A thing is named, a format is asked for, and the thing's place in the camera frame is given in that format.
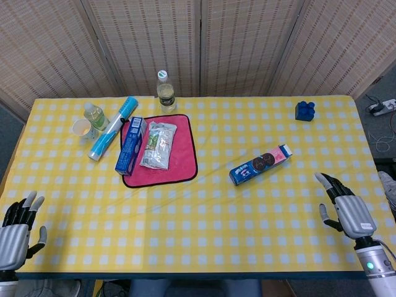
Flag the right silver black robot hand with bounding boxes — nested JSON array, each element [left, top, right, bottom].
[[314, 172, 377, 241]]

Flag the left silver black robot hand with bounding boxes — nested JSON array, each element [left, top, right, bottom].
[[0, 191, 48, 273]]

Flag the blue pink cookie box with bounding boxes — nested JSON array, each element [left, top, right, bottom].
[[228, 144, 293, 186]]

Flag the blue toothpaste box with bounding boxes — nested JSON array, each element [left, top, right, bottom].
[[114, 116, 149, 177]]

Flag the silver snack packet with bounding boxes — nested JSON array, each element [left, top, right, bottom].
[[139, 121, 178, 170]]

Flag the grey fabric glove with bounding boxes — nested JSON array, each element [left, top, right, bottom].
[[377, 171, 396, 215]]

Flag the white power strip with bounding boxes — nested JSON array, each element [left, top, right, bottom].
[[367, 98, 396, 117]]

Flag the blue toy building block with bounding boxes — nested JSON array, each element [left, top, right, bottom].
[[295, 100, 317, 121]]

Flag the white paper cup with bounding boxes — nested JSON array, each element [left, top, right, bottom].
[[72, 119, 100, 140]]

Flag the blue white plastic wrap roll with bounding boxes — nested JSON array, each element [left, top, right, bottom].
[[88, 95, 139, 161]]

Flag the small bottle light green label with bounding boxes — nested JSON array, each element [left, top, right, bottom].
[[83, 102, 111, 131]]

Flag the yellow white checked tablecloth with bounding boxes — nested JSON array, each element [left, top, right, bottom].
[[0, 95, 396, 275]]

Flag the blue fabric object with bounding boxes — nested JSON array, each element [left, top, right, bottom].
[[128, 278, 262, 297]]

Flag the pink cloth black trim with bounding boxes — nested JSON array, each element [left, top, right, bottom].
[[119, 113, 199, 189]]

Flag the tall clear bottle dark label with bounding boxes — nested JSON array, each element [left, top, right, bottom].
[[156, 70, 178, 114]]

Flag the bamboo folding screen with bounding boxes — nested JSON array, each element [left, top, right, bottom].
[[0, 0, 396, 122]]

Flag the red white loose cables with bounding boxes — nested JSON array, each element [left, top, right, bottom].
[[369, 123, 396, 153]]

